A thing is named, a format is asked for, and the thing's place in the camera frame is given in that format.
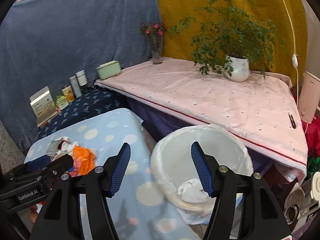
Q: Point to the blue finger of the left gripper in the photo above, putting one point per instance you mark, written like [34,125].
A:
[38,164]

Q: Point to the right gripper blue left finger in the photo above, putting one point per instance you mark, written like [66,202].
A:
[117,168]

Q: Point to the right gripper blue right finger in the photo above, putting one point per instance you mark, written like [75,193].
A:
[203,168]

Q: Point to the white tissue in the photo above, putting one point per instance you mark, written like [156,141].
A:
[191,191]

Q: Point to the orange plastic bag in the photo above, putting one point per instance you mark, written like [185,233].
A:
[83,161]

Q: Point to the white lined trash bin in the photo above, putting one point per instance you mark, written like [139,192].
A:
[184,164]

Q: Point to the person's left hand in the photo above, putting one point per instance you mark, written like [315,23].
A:
[34,212]

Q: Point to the grey face mask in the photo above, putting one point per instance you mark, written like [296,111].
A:
[54,147]

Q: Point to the white crumpled glove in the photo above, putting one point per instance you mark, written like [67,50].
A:
[67,147]

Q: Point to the white open gift box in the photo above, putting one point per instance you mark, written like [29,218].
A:
[43,106]

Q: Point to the light blue dotted cloth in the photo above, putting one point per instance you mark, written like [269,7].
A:
[81,207]

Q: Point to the dark blue floral cloth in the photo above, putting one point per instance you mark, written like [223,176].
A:
[97,101]

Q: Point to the green white small packet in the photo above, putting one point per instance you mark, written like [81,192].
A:
[61,102]

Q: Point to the yellow orange small can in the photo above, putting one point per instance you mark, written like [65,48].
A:
[68,93]

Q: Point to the pink floral tablecloth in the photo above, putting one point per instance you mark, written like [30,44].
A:
[256,110]

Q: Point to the tall white tube bottle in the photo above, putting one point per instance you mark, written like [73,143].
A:
[75,86]

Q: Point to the mint green tissue box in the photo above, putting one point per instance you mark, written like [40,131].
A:
[108,69]

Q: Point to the white round jar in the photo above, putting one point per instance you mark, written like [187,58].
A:
[81,77]

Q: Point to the silver metal cup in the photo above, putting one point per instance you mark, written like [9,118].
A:
[300,204]

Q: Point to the red fabric item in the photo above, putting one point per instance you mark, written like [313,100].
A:
[312,134]

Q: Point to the pink electric kettle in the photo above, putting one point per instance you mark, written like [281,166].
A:
[308,102]

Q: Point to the glass vase pink flowers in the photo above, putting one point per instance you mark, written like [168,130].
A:
[154,32]

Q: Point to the blue grey blanket backdrop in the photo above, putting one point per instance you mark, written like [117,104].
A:
[45,42]

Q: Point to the green potted plant white pot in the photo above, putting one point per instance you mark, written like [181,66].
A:
[230,33]

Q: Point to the mustard yellow blanket backdrop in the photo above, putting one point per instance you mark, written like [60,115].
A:
[287,15]

